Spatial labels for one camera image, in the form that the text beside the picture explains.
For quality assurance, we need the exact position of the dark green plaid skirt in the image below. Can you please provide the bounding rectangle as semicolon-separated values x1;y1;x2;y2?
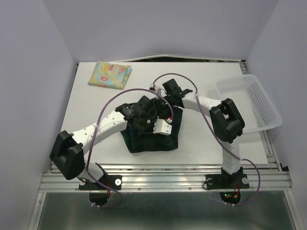
121;107;183;153

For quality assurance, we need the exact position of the pastel floral skirt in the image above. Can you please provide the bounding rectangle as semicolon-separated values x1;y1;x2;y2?
88;61;132;90

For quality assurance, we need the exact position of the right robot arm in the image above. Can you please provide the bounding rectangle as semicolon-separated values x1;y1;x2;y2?
163;79;245;190

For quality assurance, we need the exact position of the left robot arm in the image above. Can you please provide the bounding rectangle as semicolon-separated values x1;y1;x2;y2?
49;96;162;191

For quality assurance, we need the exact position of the white plastic basket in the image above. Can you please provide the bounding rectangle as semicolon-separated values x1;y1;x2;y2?
212;74;283;135

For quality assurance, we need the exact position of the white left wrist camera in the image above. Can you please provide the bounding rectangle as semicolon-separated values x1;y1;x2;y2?
153;119;172;136

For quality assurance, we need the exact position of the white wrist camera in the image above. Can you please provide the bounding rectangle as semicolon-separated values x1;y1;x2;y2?
153;119;172;136
149;83;166;97

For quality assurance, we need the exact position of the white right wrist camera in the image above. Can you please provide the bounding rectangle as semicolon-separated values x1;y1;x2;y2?
149;83;166;97

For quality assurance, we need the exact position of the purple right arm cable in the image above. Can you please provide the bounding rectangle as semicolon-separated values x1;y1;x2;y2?
149;73;262;207

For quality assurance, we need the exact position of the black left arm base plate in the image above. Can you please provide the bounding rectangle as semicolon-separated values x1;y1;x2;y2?
78;174;123;209

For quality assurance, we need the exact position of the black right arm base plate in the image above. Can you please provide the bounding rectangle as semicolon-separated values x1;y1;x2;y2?
202;174;250;206

